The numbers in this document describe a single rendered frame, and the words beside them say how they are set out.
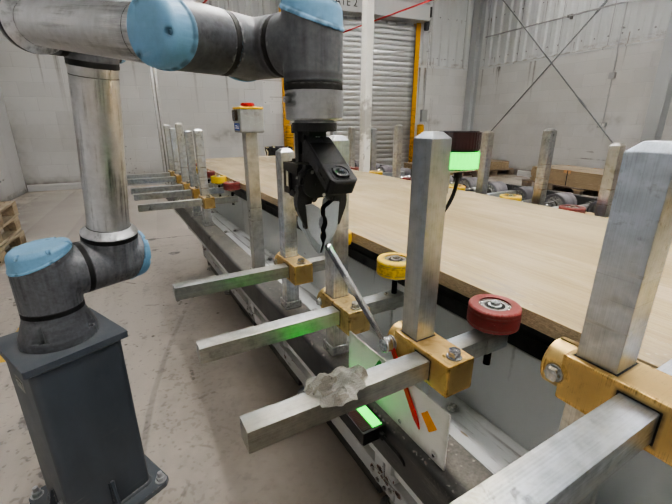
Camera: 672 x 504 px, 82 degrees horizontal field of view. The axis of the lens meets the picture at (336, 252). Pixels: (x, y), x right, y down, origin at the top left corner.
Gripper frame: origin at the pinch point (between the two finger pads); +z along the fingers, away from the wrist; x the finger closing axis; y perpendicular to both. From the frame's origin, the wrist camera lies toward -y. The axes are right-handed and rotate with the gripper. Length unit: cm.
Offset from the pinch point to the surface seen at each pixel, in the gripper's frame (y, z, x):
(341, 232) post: 7.3, 0.4, -8.2
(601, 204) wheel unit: 12, 7, -115
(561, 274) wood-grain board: -17.1, 7.8, -43.3
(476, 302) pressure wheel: -18.2, 7.2, -18.2
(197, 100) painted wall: 774, -59, -138
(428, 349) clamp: -20.3, 10.8, -6.4
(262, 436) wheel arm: -21.6, 13.1, 19.1
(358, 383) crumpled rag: -21.4, 11.1, 6.3
